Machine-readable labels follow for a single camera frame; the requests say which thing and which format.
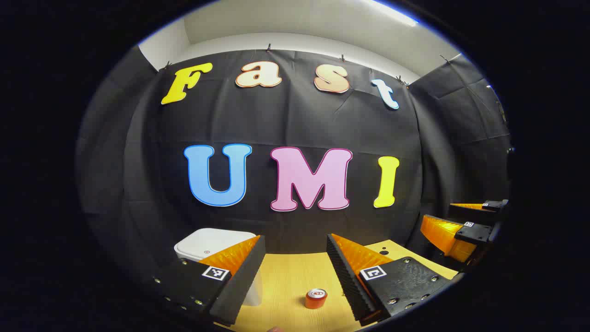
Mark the wooden desktop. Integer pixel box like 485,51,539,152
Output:
214,239,459,332

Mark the red pop can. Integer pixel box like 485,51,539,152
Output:
305,288,328,309

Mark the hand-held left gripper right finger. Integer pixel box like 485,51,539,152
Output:
326,233,460,327

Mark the black backdrop cloth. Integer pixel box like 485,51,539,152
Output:
76,46,512,296

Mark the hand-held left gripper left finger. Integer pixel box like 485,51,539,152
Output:
152,234,267,327

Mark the white desktop garbage bin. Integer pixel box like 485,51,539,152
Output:
174,228,263,306

